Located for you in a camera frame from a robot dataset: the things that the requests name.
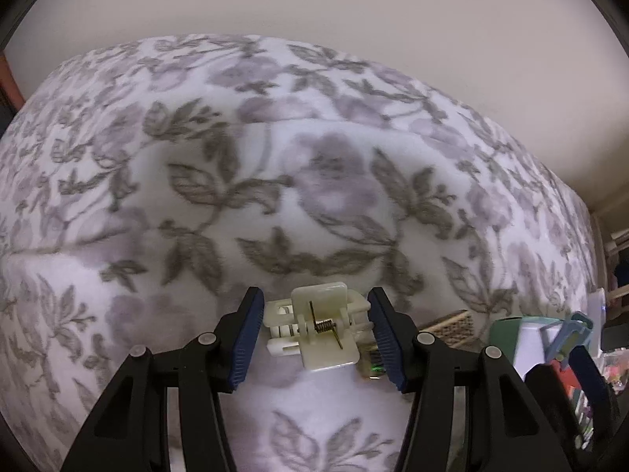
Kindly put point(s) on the cream hair claw clip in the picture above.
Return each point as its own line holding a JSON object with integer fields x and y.
{"x": 324, "y": 349}

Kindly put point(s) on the orange wooden board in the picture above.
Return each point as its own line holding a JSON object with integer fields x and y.
{"x": 10, "y": 78}

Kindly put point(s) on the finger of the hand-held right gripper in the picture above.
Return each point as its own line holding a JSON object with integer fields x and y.
{"x": 545, "y": 383}
{"x": 592, "y": 383}

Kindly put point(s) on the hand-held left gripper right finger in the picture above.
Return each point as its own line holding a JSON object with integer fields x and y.
{"x": 388, "y": 344}

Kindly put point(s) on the white power strip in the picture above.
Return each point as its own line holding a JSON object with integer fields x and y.
{"x": 597, "y": 305}

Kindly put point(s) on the dark cabinet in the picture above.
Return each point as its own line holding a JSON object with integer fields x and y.
{"x": 5, "y": 118}

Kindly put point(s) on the teal cardboard box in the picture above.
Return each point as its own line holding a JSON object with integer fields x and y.
{"x": 506, "y": 329}

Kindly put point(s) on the black power adapter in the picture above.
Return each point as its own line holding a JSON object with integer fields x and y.
{"x": 616, "y": 337}

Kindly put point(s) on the gold patterned barrette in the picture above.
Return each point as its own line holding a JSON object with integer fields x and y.
{"x": 452, "y": 327}

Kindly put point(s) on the light blue hair clip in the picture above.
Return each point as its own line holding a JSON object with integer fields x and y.
{"x": 570, "y": 334}

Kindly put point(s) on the pile of colourful small toys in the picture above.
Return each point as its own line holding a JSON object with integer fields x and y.
{"x": 616, "y": 368}

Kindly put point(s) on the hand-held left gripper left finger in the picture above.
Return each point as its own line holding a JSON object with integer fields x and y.
{"x": 245, "y": 344}

